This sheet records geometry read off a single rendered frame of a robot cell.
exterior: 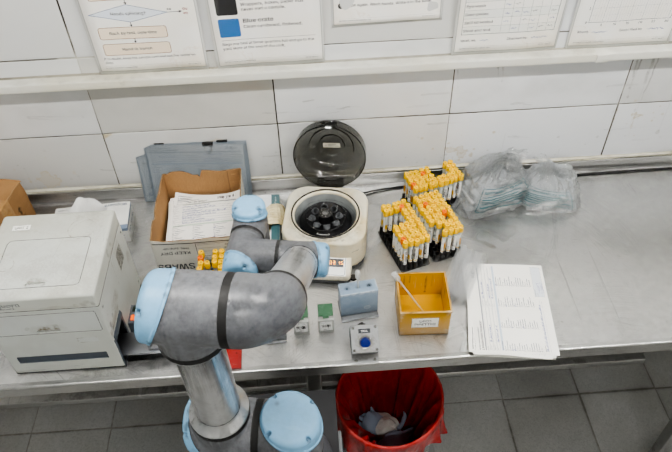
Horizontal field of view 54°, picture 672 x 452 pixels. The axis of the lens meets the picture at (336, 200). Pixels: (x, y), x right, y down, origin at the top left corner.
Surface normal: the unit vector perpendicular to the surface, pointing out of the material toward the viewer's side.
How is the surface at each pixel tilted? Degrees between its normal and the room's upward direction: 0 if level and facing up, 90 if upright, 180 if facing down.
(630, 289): 0
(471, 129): 90
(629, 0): 93
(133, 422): 0
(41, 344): 90
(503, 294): 0
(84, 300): 89
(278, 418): 9
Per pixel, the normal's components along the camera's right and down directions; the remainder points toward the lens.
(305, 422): 0.11, -0.66
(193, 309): -0.06, -0.13
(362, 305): 0.18, 0.68
